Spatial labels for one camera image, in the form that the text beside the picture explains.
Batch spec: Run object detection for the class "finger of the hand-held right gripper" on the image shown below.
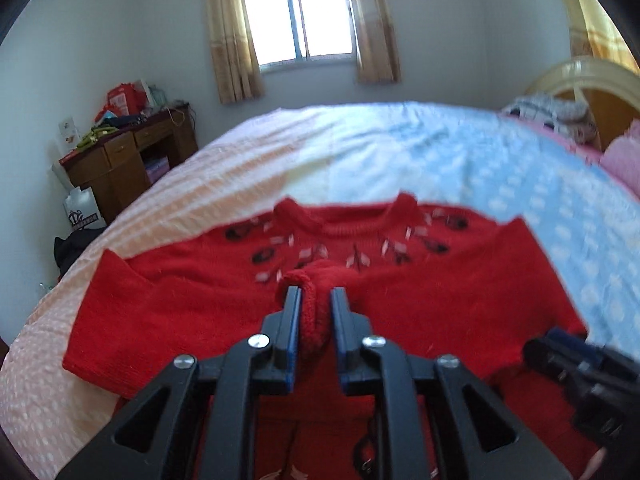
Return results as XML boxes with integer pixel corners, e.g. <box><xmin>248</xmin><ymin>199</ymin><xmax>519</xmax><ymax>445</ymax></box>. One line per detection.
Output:
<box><xmin>522</xmin><ymin>327</ymin><xmax>608</xmax><ymax>387</ymax></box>

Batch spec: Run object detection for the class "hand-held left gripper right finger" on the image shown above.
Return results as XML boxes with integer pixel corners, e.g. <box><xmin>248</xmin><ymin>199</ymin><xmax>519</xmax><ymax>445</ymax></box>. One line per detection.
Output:
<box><xmin>330</xmin><ymin>287</ymin><xmax>573</xmax><ymax>480</ymax></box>

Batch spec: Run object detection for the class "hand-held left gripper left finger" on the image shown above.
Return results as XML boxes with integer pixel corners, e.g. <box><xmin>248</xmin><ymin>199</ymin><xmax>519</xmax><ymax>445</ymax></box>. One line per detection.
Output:
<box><xmin>55</xmin><ymin>285</ymin><xmax>303</xmax><ymax>480</ymax></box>

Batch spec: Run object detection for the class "red knitted sweater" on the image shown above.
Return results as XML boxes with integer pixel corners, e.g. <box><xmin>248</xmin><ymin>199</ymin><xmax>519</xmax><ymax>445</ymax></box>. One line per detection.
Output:
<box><xmin>62</xmin><ymin>192</ymin><xmax>608</xmax><ymax>480</ymax></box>

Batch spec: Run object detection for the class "pink and blue bed sheet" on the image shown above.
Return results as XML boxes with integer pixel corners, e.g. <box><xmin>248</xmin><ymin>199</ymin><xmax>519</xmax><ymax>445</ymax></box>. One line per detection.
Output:
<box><xmin>0</xmin><ymin>101</ymin><xmax>640</xmax><ymax>456</ymax></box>

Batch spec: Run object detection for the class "pink fluffy blanket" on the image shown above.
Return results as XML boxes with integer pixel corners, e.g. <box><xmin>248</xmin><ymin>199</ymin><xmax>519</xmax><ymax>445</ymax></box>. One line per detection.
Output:
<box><xmin>600</xmin><ymin>120</ymin><xmax>640</xmax><ymax>196</ymax></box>

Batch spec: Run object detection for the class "dark cloth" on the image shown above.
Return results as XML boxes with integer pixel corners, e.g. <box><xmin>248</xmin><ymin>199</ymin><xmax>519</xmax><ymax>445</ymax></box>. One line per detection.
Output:
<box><xmin>53</xmin><ymin>227</ymin><xmax>106</xmax><ymax>281</ymax></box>

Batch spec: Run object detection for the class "brown wooden desk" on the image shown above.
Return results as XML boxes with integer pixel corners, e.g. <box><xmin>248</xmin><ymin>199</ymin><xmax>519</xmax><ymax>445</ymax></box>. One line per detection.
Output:
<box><xmin>59</xmin><ymin>102</ymin><xmax>200</xmax><ymax>226</ymax></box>

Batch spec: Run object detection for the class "folded printed blanket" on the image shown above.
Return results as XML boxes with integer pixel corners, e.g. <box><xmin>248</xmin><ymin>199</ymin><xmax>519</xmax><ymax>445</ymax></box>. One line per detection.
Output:
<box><xmin>500</xmin><ymin>95</ymin><xmax>601</xmax><ymax>146</ymax></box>

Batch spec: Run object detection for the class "bunch of bananas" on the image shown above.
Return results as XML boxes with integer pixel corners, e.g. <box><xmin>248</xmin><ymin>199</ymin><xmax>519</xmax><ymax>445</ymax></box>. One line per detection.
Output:
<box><xmin>75</xmin><ymin>127</ymin><xmax>120</xmax><ymax>150</ymax></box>

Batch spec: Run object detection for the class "red bag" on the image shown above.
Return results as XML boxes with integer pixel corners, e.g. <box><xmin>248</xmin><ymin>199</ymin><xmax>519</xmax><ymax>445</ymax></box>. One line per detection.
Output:
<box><xmin>102</xmin><ymin>81</ymin><xmax>146</xmax><ymax>118</ymax></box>

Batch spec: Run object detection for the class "cream bed headboard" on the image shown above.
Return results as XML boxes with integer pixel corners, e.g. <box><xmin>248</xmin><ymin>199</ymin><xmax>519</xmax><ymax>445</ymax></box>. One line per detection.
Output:
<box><xmin>522</xmin><ymin>57</ymin><xmax>640</xmax><ymax>153</ymax></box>

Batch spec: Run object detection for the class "beige curtain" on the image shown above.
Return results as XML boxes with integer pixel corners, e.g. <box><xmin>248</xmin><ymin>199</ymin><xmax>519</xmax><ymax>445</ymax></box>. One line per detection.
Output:
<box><xmin>345</xmin><ymin>0</ymin><xmax>403</xmax><ymax>86</ymax></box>
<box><xmin>200</xmin><ymin>0</ymin><xmax>266</xmax><ymax>106</ymax></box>

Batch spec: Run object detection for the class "window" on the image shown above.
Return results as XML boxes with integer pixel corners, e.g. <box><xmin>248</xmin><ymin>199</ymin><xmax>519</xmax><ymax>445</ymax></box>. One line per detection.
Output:
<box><xmin>237</xmin><ymin>0</ymin><xmax>358</xmax><ymax>73</ymax></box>

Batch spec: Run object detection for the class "yellow patterned curtain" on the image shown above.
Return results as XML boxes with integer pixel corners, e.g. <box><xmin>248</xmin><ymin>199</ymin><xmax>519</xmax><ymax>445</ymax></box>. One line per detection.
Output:
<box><xmin>550</xmin><ymin>0</ymin><xmax>640</xmax><ymax>73</ymax></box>

